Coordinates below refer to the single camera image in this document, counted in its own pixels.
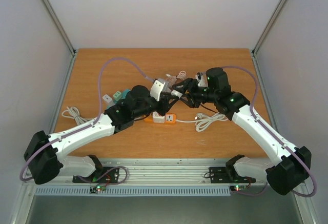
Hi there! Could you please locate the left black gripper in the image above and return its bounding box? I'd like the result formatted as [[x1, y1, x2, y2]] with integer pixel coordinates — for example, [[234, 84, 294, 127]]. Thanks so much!
[[134, 93, 179, 119]]

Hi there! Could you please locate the white cube socket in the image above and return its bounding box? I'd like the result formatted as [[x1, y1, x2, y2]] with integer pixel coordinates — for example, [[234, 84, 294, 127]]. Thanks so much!
[[152, 112, 166, 124]]

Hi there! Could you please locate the green wall charger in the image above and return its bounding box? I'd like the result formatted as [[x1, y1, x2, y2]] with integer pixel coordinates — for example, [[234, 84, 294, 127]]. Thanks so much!
[[113, 91, 122, 101]]

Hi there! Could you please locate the small white square charger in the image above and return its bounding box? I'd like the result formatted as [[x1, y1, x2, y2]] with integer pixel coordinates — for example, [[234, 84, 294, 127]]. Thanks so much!
[[102, 94, 115, 108]]

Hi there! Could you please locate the white wall charger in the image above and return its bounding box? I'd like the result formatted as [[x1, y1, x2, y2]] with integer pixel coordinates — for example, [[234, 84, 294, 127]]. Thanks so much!
[[171, 90, 183, 98]]

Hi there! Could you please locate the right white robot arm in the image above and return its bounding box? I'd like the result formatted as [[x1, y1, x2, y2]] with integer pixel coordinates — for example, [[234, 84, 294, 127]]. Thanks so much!
[[172, 68, 317, 197]]

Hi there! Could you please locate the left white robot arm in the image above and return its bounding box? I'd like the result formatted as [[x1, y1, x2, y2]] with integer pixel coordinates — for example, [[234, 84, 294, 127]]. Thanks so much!
[[24, 85, 183, 185]]

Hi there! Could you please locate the orange power strip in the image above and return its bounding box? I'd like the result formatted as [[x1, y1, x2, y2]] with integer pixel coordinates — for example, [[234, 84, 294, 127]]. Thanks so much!
[[144, 113, 176, 125]]

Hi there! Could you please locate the teal power strip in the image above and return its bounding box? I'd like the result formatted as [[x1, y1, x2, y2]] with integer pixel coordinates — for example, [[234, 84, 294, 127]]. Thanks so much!
[[113, 89, 131, 104]]

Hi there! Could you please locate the right circuit board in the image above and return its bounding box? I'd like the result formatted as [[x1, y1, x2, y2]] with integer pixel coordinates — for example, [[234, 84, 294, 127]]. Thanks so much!
[[230, 185, 248, 192]]

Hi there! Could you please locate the circuit board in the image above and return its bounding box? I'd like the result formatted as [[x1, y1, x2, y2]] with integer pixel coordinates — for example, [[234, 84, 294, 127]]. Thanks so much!
[[230, 185, 248, 192], [90, 186, 106, 194]]

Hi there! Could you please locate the left circuit board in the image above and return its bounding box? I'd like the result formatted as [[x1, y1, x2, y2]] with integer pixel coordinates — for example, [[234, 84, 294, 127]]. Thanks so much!
[[90, 186, 106, 194]]

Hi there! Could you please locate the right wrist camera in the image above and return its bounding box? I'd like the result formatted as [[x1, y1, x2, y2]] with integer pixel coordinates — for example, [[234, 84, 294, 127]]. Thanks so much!
[[195, 72, 208, 87]]

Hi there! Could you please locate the orange strip white cord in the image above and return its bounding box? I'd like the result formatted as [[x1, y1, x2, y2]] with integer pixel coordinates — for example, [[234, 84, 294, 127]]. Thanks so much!
[[175, 112, 229, 133]]

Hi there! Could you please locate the aluminium rail frame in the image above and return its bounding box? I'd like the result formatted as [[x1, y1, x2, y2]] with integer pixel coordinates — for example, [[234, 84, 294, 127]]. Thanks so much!
[[33, 156, 274, 185]]

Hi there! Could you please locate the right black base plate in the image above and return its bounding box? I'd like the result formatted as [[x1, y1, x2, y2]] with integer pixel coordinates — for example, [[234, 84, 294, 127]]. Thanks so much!
[[208, 167, 256, 184]]

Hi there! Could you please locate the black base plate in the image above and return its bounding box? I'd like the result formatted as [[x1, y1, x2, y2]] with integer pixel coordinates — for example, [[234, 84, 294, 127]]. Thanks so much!
[[208, 167, 256, 184], [72, 167, 122, 184]]

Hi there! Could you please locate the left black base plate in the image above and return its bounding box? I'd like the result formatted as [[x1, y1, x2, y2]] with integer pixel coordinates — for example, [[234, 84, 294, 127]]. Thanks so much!
[[72, 167, 122, 184]]

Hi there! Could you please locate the grey slotted cable duct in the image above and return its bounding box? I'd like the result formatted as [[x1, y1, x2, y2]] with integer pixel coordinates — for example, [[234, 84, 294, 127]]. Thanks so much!
[[34, 186, 231, 197]]

